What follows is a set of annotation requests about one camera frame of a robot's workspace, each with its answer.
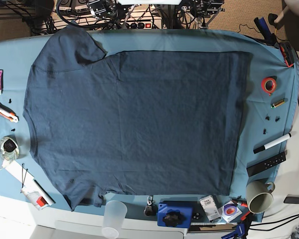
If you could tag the red tape roll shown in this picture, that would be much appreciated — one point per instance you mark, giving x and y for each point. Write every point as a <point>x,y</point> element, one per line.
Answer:
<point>269,85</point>

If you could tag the black remote control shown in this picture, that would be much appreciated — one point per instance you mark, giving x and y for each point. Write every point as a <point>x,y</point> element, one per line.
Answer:
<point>266,164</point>

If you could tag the black white marker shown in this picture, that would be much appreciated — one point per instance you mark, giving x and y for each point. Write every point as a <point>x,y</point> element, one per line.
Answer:
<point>272,143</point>

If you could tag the blue box with knob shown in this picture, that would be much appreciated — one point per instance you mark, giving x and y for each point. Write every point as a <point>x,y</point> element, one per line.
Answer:
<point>174,214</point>

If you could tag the dark blue T-shirt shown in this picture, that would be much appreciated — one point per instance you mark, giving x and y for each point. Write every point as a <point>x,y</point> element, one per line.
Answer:
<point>135,122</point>

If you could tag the black key fob with chain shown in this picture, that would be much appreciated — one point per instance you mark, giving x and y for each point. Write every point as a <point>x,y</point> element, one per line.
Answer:
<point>150,208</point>

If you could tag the purple orange disc packet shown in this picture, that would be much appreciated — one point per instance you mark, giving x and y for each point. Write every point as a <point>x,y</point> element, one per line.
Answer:
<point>229,211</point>

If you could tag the white barcode package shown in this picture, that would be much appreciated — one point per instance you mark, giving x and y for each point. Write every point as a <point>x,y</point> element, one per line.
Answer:
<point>210,208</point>

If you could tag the black small device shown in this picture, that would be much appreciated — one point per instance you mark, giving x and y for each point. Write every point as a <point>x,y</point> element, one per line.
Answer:
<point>291,199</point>

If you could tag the light blue table cloth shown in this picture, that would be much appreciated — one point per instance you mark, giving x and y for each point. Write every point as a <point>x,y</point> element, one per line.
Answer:
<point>261,124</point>

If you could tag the translucent plastic cup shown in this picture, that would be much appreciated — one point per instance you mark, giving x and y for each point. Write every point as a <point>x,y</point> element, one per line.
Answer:
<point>114,215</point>

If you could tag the grey green mug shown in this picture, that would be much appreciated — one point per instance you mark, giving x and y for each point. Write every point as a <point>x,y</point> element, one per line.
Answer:
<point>259,196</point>

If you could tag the orange black tool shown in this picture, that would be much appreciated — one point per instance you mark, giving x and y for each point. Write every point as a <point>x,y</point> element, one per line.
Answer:
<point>287,52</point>

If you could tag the white red tube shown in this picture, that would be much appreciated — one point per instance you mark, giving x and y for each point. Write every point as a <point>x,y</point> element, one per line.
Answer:
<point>35,198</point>

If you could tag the clear tape roll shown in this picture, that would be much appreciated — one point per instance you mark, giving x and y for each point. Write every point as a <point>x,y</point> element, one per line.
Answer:
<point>8,149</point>

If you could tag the blue clamp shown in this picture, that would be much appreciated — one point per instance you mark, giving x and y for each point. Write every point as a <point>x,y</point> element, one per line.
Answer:
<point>240,232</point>

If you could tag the white power strip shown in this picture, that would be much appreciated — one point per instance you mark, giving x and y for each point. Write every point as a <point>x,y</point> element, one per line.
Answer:
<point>138,20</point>

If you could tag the white paper strip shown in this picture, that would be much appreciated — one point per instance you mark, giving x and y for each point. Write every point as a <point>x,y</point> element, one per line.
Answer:
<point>27,180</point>

